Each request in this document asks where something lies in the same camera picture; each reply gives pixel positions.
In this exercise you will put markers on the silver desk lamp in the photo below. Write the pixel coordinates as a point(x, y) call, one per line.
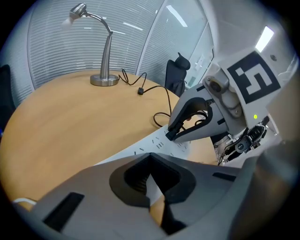
point(105, 58)

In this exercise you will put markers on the white wall panel box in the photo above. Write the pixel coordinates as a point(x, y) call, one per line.
point(199, 62)

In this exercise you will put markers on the black mesh office chair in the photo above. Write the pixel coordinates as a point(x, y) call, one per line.
point(174, 75)
point(5, 93)

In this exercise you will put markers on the round wooden pedestal table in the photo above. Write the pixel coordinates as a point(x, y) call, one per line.
point(70, 122)

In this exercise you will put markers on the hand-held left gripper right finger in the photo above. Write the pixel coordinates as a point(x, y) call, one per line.
point(206, 199)

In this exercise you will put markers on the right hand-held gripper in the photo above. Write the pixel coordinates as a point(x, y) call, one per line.
point(253, 79)

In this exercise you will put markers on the ceiling light panel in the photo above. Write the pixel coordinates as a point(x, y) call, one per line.
point(264, 38)

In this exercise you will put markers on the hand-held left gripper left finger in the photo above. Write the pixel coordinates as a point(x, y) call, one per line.
point(98, 206)

